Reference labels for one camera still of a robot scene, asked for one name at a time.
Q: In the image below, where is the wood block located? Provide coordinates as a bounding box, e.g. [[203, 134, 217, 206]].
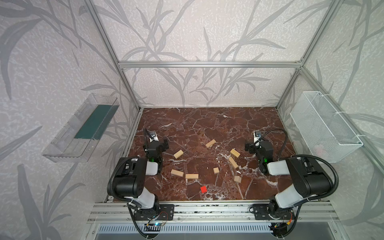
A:
[[206, 140, 216, 148], [174, 150, 184, 159], [171, 169, 184, 177], [230, 149, 241, 158], [185, 174, 199, 180]]

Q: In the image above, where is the wood block diagonal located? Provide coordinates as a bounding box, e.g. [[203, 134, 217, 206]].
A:
[[228, 157, 239, 169]]

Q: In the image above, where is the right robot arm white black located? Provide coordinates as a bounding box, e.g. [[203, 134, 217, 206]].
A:
[[245, 141, 340, 220]]

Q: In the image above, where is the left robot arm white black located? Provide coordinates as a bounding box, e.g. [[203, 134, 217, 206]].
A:
[[107, 139, 169, 215]]

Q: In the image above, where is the small wood cube right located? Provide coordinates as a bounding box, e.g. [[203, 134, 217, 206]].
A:
[[234, 176, 242, 183]]

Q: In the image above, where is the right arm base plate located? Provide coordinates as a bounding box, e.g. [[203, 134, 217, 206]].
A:
[[249, 203, 294, 221]]

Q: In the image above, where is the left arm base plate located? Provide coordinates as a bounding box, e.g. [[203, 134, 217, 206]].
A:
[[134, 204, 175, 221]]

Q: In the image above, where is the white wire mesh basket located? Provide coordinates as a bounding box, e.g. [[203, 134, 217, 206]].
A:
[[291, 91, 364, 163]]

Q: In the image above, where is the clear plastic wall bin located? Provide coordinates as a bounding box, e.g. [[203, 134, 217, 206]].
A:
[[42, 94, 120, 163]]

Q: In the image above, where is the aluminium front rail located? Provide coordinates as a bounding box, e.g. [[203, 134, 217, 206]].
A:
[[87, 200, 339, 224]]

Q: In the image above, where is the aluminium frame crossbar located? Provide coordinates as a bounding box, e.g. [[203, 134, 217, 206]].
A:
[[118, 61, 301, 69]]

